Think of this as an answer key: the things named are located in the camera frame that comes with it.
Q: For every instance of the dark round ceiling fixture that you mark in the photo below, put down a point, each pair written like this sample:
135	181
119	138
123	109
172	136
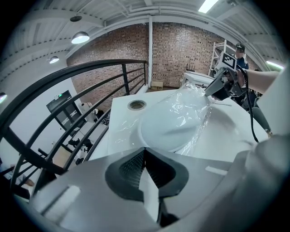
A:
75	18

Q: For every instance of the fluorescent ceiling light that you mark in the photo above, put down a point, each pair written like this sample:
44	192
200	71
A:
207	5
274	64

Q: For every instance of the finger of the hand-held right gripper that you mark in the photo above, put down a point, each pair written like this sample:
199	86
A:
217	82
222	93

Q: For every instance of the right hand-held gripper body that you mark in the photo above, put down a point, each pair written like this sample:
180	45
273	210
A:
230	61

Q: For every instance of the round grey table grommet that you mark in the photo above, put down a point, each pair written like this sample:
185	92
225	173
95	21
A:
137	105

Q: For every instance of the black metal railing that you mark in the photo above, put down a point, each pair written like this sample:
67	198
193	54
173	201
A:
125	79

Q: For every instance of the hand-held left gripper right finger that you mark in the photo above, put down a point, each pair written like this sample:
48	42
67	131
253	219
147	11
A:
199	176

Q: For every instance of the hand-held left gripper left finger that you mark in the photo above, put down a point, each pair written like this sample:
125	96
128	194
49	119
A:
90	181

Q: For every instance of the black cabinet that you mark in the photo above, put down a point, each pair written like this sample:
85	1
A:
59	106

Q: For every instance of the grey pendant lamp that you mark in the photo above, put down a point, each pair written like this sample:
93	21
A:
2	98
54	60
80	38

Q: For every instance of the white vertical pipe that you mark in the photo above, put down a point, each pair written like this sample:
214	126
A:
150	52

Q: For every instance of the white shelf rack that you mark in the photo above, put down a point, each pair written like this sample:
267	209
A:
225	46

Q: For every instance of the clear plastic packaging bag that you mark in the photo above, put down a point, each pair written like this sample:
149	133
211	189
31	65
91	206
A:
188	108

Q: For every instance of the silver wristwatch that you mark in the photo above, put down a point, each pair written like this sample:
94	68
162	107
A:
244	78

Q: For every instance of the long white table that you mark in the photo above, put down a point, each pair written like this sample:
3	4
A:
197	78

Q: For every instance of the white appliance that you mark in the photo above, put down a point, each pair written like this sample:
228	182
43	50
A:
84	106

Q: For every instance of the cardboard box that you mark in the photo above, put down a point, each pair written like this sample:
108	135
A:
156	86

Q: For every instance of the person's right forearm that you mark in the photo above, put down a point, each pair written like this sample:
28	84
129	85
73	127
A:
260	80

